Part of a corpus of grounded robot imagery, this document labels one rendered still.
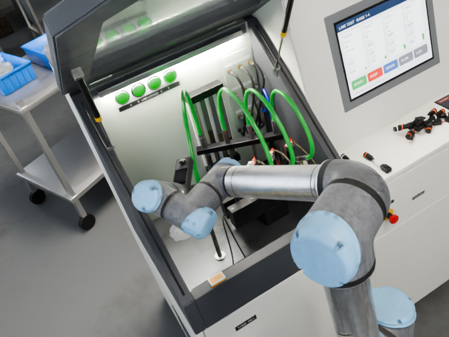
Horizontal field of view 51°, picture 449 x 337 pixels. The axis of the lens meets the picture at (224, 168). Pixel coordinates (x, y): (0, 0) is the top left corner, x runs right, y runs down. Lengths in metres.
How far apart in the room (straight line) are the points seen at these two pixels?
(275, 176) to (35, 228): 2.76
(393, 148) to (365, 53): 0.35
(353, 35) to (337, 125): 0.31
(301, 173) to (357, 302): 0.26
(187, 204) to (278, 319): 0.83
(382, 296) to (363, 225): 0.42
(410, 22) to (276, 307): 1.13
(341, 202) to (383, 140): 1.05
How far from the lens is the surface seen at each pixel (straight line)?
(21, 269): 3.35
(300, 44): 1.61
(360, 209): 0.79
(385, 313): 1.15
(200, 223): 1.03
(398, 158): 1.75
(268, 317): 1.73
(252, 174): 1.03
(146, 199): 1.07
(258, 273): 1.53
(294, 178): 0.95
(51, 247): 3.36
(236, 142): 1.71
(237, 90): 1.79
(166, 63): 1.59
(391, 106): 1.90
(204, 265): 1.68
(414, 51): 1.93
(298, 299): 1.77
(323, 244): 0.75
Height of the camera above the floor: 2.10
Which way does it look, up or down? 39 degrees down
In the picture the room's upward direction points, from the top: 15 degrees counter-clockwise
